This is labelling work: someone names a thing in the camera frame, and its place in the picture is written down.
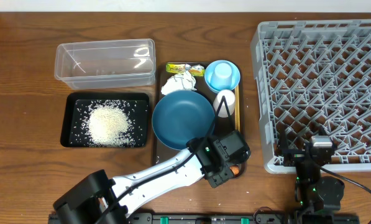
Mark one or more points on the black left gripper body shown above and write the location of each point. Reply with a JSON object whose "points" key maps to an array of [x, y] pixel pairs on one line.
{"points": [[217, 137]]}

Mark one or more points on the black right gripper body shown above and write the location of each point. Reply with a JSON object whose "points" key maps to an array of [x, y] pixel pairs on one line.
{"points": [[297, 154]]}

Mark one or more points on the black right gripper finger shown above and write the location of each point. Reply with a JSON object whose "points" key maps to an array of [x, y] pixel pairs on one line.
{"points": [[322, 131], [283, 141]]}

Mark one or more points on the orange carrot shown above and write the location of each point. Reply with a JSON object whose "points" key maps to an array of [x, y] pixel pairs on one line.
{"points": [[234, 169]]}

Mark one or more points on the white cup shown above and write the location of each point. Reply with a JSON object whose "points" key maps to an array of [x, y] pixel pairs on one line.
{"points": [[230, 100]]}

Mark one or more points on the white napkin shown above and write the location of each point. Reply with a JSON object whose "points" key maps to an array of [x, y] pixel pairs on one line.
{"points": [[180, 81]]}

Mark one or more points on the yellow green snack wrapper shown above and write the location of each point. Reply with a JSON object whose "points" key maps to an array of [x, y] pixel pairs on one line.
{"points": [[195, 70]]}

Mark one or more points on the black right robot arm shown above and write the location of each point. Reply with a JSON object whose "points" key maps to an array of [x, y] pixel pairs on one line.
{"points": [[319, 196]]}

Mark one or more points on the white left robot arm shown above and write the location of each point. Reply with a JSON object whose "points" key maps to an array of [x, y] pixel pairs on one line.
{"points": [[99, 199]]}

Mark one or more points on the grey dishwasher rack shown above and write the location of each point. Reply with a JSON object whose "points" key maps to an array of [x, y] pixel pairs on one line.
{"points": [[313, 74]]}

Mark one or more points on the black food waste tray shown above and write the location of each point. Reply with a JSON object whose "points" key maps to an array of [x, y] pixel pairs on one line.
{"points": [[79, 106]]}

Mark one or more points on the dark blue plate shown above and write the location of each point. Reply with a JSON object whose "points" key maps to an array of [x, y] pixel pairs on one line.
{"points": [[181, 116]]}

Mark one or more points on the brown serving tray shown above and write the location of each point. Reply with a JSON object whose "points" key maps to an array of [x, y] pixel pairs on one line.
{"points": [[162, 153]]}

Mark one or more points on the light blue cup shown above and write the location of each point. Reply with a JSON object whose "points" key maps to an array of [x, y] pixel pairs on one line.
{"points": [[222, 76]]}

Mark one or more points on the light blue bowl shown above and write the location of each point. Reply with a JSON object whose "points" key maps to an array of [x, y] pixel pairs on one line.
{"points": [[209, 71]]}

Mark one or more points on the pile of white rice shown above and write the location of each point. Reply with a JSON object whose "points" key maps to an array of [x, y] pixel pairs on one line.
{"points": [[109, 126]]}

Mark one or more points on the clear plastic bin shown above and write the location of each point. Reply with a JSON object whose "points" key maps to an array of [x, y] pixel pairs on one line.
{"points": [[106, 64]]}

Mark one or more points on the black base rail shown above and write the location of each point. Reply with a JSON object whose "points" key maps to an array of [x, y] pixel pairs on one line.
{"points": [[149, 218]]}

